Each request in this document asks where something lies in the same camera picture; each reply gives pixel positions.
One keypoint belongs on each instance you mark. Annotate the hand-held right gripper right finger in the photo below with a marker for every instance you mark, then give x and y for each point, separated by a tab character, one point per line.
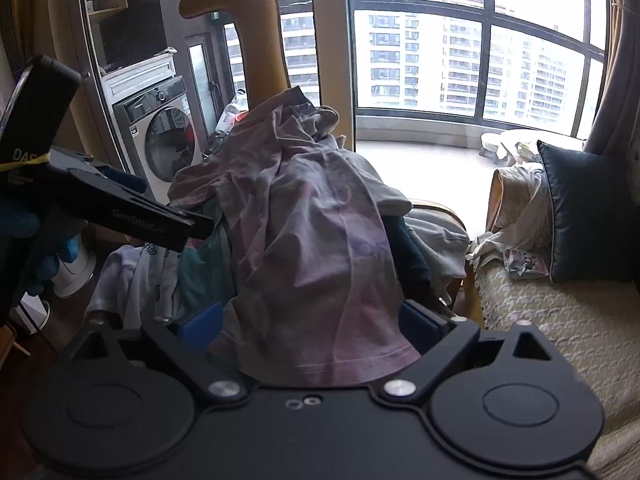
417	325

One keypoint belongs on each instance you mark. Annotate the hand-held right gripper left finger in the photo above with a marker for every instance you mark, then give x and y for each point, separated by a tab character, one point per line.
202	327

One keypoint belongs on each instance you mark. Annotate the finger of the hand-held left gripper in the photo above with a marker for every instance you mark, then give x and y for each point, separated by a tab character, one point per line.
85	161
150	215

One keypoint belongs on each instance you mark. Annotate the pink tie-dye shirt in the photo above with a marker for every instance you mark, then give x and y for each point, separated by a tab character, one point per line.
310	240

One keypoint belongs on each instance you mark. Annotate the person's left hand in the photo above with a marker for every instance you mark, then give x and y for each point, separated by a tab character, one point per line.
42	270

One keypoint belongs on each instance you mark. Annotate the white printed garment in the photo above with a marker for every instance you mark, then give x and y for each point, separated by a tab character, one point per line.
130	280

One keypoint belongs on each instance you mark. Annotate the dark teal garment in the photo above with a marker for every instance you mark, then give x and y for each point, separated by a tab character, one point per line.
407	255

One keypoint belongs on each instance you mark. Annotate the silver washing machine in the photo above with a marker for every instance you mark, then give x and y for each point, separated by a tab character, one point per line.
165	135

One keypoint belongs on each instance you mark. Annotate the light grey garment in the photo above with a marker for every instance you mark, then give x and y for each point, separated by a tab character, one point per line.
435	240

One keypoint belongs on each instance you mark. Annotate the white floor appliance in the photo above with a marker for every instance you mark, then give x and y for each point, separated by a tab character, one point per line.
75	275

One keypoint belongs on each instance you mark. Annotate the white washer cabinet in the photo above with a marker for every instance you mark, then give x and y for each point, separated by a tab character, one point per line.
140	72

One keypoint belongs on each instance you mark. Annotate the panda print packet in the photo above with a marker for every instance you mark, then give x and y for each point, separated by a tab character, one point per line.
525	262

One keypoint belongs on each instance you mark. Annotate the clear plastic bottle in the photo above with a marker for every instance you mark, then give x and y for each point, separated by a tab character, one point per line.
231	112

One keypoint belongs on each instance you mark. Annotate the beige patterned sofa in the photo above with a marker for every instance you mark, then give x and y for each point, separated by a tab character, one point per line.
560	320

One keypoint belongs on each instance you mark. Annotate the dark framed glass door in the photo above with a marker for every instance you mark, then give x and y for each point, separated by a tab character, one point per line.
202	80

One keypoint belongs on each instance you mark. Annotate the white box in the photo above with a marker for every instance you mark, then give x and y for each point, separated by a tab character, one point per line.
32	312

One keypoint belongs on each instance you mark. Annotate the white crumpled cloth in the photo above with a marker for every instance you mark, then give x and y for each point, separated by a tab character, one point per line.
520	210

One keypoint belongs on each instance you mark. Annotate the yellow giraffe plush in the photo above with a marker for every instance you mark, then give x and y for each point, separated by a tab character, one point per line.
260	35

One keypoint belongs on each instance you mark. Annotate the dark green piped cushion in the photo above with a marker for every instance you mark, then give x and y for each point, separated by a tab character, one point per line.
595	210

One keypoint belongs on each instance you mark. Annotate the round white table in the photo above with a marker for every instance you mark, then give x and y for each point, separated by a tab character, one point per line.
520	139

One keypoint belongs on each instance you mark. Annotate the large black-framed window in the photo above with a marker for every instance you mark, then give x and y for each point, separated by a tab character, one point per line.
450	50

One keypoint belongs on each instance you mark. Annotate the beige curtain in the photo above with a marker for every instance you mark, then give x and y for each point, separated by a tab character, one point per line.
617	60

